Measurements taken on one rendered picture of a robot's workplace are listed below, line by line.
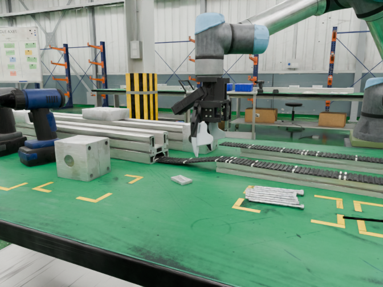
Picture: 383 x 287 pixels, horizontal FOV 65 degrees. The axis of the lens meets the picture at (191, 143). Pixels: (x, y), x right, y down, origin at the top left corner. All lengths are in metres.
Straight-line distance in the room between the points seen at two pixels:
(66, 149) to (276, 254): 0.55
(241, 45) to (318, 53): 7.66
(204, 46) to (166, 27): 9.00
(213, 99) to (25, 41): 5.88
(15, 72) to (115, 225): 6.17
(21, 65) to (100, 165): 5.82
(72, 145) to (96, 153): 0.06
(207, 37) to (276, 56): 7.78
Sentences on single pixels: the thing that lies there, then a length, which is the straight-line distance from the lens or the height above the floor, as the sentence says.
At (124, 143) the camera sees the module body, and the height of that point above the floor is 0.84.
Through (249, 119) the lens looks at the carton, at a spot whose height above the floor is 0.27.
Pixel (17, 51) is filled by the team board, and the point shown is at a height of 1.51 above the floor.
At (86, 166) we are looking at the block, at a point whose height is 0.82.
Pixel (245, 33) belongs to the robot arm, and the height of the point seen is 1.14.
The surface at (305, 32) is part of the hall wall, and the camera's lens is 8.55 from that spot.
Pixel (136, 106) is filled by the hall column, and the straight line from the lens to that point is 4.24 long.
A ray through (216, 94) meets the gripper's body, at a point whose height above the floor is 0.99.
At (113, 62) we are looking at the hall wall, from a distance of 10.78.
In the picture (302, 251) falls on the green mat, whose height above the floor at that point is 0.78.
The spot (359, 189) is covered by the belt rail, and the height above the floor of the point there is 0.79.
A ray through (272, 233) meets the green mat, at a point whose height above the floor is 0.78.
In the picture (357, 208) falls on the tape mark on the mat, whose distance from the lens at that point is 0.68.
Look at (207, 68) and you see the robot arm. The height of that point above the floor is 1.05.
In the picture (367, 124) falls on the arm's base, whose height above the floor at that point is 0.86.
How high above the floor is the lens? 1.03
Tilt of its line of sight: 12 degrees down
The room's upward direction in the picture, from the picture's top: straight up
